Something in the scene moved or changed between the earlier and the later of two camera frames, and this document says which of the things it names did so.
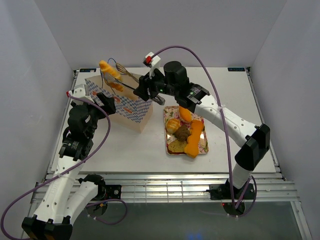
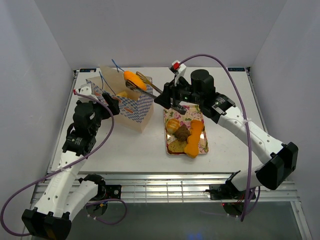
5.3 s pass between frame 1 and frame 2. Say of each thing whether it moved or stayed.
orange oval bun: moved
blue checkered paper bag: stayed
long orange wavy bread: stayed
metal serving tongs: moved
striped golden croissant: moved
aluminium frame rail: stayed
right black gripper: moved
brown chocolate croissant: stayed
